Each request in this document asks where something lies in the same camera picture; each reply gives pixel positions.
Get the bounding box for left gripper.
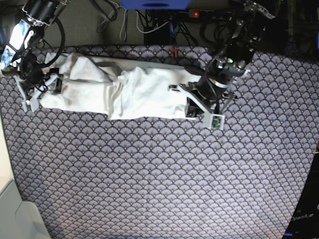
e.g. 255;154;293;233
168;79;238;129

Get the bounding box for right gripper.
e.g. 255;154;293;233
14;68;62;112

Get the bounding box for white T-shirt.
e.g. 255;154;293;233
40;53;200;120

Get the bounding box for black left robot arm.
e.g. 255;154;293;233
169;0;281;129

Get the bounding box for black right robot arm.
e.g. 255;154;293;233
0;0;70;112

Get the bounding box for red black table clamp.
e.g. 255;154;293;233
171;47;179;60

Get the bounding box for patterned fan-print table cloth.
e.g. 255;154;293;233
0;53;319;239

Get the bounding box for black power strip red light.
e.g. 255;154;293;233
187;8;238;19

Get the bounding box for blue box at top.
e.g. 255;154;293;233
120;0;190;10

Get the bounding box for white plastic bin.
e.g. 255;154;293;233
0;180;50;239

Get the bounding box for black box with lettering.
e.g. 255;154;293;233
283;153;319;239

